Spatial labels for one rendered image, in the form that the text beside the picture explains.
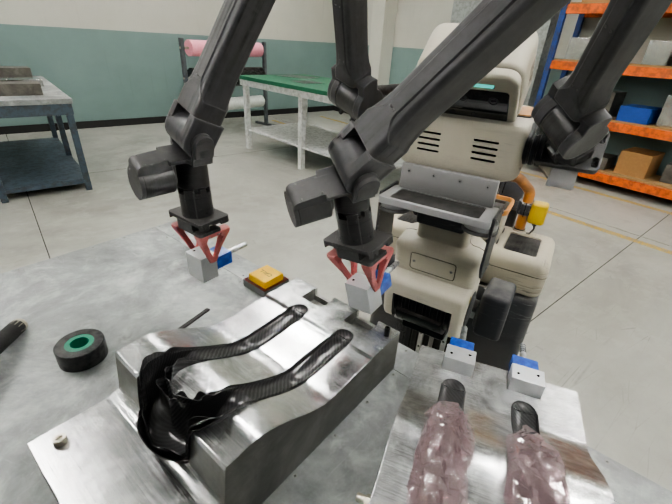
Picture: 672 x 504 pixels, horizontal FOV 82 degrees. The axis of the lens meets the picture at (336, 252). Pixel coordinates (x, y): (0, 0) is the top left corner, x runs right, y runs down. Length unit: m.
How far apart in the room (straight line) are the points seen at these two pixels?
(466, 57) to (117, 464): 0.63
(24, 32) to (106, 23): 0.98
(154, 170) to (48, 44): 6.28
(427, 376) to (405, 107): 0.43
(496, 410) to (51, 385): 0.74
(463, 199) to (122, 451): 0.77
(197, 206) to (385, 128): 0.39
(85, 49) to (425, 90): 6.65
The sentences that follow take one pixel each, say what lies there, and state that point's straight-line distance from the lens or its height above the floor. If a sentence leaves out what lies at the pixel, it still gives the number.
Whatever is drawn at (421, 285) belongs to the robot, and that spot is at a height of 0.80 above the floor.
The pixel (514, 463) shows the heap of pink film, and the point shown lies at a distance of 0.56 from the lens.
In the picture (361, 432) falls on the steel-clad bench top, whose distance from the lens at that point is 0.68.
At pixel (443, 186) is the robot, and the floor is 1.07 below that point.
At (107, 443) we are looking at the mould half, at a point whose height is 0.86.
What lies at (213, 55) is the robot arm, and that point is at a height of 1.31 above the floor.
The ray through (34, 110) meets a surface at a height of 0.72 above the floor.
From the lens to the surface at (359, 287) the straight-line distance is 0.66.
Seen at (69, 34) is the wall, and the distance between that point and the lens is 6.98.
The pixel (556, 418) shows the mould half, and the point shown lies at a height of 0.86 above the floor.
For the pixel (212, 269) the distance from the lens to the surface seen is 0.81.
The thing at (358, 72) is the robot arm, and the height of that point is 1.29.
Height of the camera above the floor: 1.34
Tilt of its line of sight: 29 degrees down
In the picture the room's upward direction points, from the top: 4 degrees clockwise
